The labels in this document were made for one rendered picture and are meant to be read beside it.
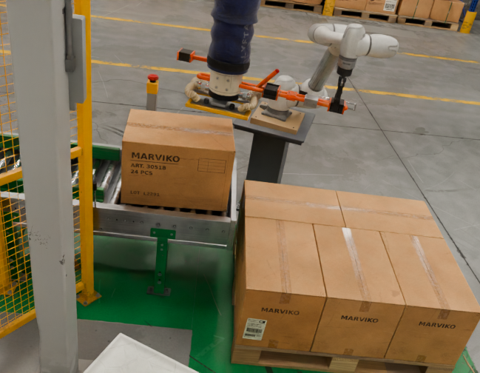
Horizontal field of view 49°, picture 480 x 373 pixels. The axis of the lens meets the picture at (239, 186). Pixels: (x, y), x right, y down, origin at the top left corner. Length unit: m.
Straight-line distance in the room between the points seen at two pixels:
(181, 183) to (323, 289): 0.95
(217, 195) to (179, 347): 0.85
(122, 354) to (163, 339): 1.40
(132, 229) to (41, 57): 1.44
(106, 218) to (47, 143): 1.15
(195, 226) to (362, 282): 0.93
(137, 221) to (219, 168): 0.53
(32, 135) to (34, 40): 0.33
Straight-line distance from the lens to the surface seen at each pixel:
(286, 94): 2.80
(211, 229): 2.92
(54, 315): 2.40
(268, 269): 2.71
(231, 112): 2.77
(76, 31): 1.88
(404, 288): 2.87
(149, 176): 2.92
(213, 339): 3.06
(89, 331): 3.08
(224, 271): 3.47
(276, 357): 3.02
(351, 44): 2.67
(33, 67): 1.79
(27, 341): 3.08
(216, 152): 2.83
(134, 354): 1.65
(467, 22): 11.18
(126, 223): 2.96
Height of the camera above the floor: 2.30
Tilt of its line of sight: 32 degrees down
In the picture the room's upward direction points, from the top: 9 degrees clockwise
